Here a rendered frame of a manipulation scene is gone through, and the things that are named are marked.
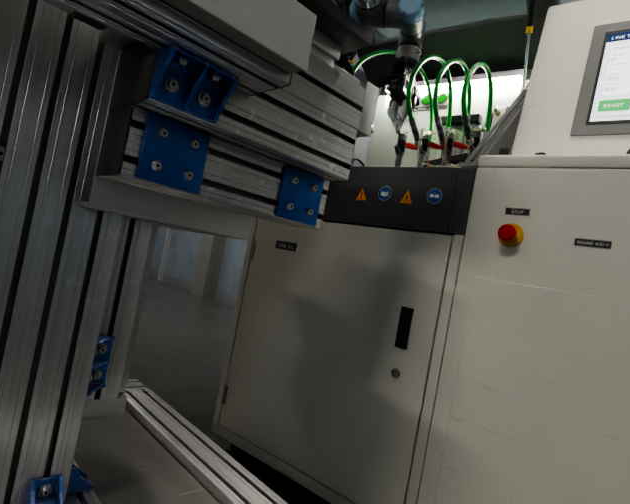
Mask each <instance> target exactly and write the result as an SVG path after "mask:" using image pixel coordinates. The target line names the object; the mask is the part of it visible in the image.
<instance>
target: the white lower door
mask: <svg viewBox="0 0 630 504"><path fill-rule="evenodd" d="M452 242H453V236H450V235H441V234H431V233H422V232H413V231H404V230H395V229H385V228H376V227H367V226H358V225H349V224H339V223H330V222H323V223H322V228H321V229H311V228H301V227H291V226H286V225H282V224H278V223H274V222H271V221H267V220H263V219H258V224H257V229H256V234H255V239H254V241H252V245H251V250H250V255H249V259H251V260H250V265H249V270H248V276H247V281H246V286H245V291H244V296H243V301H242V307H241V312H240V317H239V322H238V327H237V332H236V338H235V343H234V348H233V353H232V358H231V363H230V369H229V374H228V379H227V384H225V385H224V390H223V395H222V400H221V403H222V404H223V405H222V410H221V415H220V420H219V424H220V425H222V426H223V427H225V428H227V429H229V430H230V431H232V432H234V433H236V434H237V435H239V436H241V437H242V438H244V439H246V440H248V441H249V442H251V443H253V444H255V445H256V446H258V447H260V448H261V449H263V450H265V451H267V452H268V453H270V454H272V455H274V456H275V457H277V458H279V459H280V460H282V461H284V462H286V463H287V464H289V465H291V466H293V467H294V468H296V469H298V470H300V471H301V472H303V473H305V474H306V475H308V476H310V477H312V478H313V479H315V480H317V481H319V482H320V483H322V484H324V485H325V486H327V487H329V488H331V489H332V490H334V491H336V492H338V493H339V494H341V495H343V496H345V497H346V498H348V499H350V500H351V501H353V502H355V503H357V504H406V498H407V493H408V487H409V481H410V476H411V470H412V465H413V459H414V454H415V448H416V442H417V437H418V431H419V426H420V420H421V415H422V409H423V404H424V398H425V392H426V387H427V381H428V376H429V370H430V365H431V359H432V353H433V348H434V342H435V337H436V331H437V326H438V320H439V315H440V309H441V303H442V298H443V292H444V287H445V281H446V276H447V270H448V264H449V259H450V253H451V248H452Z"/></svg>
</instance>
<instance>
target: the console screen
mask: <svg viewBox="0 0 630 504"><path fill-rule="evenodd" d="M598 135H630V20H629V21H622V22H616V23H610V24H604V25H598V26H595V27H594V32H593V36H592V41H591V45H590V49H589V54H588V58H587V63H586V67H585V71H584V76H583V80H582V84H581V89H580V93H579V98H578V102H577V106H576V111H575V115H574V120H573V124H572V128H571V133H570V136H598Z"/></svg>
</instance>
